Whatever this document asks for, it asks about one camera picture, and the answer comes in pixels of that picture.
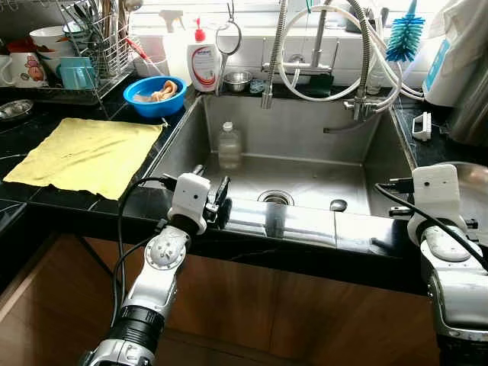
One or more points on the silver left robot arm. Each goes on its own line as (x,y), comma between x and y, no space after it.
(160,290)

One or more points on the small white plastic clip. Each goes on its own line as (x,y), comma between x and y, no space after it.
(422,126)

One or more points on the round steel strainer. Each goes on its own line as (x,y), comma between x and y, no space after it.
(229,38)

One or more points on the blue plastic bowl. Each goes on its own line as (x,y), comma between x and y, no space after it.
(145,107)

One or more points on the small steel dish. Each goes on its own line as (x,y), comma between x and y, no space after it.
(15,109)

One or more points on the small steel cup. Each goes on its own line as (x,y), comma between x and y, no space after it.
(238,79)

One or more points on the blue bottle brush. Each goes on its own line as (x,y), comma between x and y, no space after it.
(404,38)

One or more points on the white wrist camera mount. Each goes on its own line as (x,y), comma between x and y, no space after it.
(189,198)
(436,191)

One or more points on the steel spring pull-down faucet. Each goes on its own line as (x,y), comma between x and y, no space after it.
(274,53)

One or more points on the white cartoon print mug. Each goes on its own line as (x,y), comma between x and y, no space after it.
(29,70)

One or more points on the tall steel cylinder container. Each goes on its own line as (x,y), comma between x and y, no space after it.
(473,107)

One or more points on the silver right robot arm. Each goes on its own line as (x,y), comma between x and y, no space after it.
(457,290)

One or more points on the white water purifier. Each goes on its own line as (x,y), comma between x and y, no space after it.
(457,61)

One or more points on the white red-pump soap bottle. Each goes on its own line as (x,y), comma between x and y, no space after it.
(204,65)

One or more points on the wooden cabinet door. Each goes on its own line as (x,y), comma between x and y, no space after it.
(229,293)
(351,320)

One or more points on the steel spoon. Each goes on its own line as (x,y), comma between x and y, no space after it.
(338,205)

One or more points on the yellow cleaning cloth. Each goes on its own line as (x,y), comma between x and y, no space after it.
(84,156)

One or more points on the white spray bottle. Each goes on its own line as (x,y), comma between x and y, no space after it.
(174,49)

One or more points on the dark green sponge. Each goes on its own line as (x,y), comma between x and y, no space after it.
(320,85)

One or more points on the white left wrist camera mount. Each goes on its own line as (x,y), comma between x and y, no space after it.
(189,198)

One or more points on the wooden cabinet side panel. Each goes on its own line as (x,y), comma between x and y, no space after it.
(42,305)

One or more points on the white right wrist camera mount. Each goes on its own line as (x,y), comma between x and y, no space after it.
(436,191)

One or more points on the large steel mixing bowl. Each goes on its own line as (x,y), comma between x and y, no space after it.
(474,198)

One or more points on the teal mug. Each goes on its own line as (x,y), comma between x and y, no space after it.
(76,74)

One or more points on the stainless steel sink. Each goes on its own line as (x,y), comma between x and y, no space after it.
(305,137)

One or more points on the clear plastic bottle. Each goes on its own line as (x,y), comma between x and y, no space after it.
(229,149)

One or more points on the white ceramic bowl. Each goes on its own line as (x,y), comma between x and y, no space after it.
(49,36)

